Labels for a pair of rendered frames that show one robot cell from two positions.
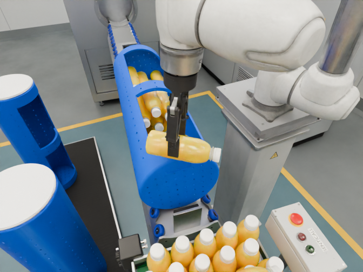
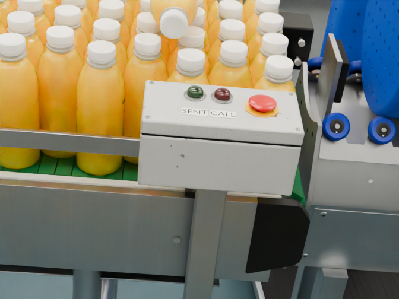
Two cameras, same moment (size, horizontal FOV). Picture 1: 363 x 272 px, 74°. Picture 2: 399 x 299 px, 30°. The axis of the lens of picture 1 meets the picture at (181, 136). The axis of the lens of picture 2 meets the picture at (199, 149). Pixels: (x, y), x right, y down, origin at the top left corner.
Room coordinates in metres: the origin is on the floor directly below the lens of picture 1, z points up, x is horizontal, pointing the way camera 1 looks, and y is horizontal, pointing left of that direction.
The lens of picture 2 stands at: (0.46, -1.15, 1.59)
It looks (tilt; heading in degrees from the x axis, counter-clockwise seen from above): 35 degrees down; 103
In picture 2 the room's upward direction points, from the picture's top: 7 degrees clockwise
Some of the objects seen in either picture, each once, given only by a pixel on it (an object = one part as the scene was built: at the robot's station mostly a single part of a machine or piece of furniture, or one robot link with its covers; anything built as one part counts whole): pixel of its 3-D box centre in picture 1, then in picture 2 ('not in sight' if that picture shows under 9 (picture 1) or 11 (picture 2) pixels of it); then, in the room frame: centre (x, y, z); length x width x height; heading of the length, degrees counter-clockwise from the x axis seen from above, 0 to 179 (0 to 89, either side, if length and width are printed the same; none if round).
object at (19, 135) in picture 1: (38, 141); not in sight; (1.21, 1.01, 0.59); 0.28 x 0.28 x 0.88
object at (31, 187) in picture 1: (14, 193); not in sight; (0.49, 0.60, 1.03); 0.28 x 0.28 x 0.01
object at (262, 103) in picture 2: (296, 218); (262, 104); (0.35, -0.34, 1.11); 0.04 x 0.04 x 0.01
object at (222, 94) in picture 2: (302, 236); (222, 94); (0.30, -0.34, 1.11); 0.02 x 0.02 x 0.01
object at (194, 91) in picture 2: (310, 249); (195, 91); (0.26, -0.35, 1.11); 0.02 x 0.02 x 0.01
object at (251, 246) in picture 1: (251, 246); (233, 51); (0.28, -0.19, 1.09); 0.04 x 0.04 x 0.02
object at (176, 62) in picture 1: (181, 56); not in sight; (0.48, 0.00, 1.55); 0.09 x 0.09 x 0.06
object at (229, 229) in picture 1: (229, 229); (274, 43); (0.33, -0.14, 1.09); 0.04 x 0.04 x 0.02
